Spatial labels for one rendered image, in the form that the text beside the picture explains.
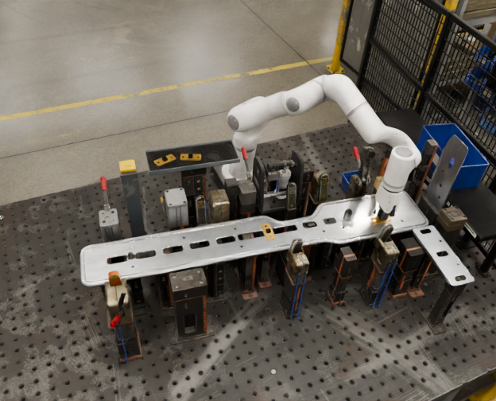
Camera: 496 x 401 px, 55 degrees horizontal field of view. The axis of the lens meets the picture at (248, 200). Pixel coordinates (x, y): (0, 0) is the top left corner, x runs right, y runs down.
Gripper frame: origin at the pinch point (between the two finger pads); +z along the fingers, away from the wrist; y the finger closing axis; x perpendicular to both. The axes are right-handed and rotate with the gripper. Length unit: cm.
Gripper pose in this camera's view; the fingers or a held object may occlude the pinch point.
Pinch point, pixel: (382, 214)
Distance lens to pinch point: 200.1
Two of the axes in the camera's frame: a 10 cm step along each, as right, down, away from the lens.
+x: 9.6, -1.6, 2.3
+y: 2.7, 6.7, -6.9
